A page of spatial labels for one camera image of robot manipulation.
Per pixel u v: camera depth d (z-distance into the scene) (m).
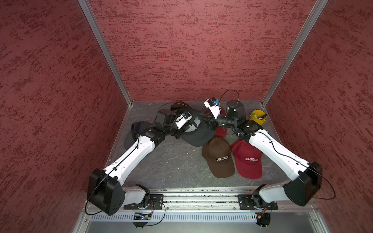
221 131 0.75
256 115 0.99
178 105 1.07
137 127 0.92
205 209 0.73
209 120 0.65
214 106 0.61
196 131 0.75
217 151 0.85
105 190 0.39
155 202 0.74
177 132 0.70
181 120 0.67
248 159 0.83
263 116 1.00
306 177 0.40
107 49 0.87
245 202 0.74
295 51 0.88
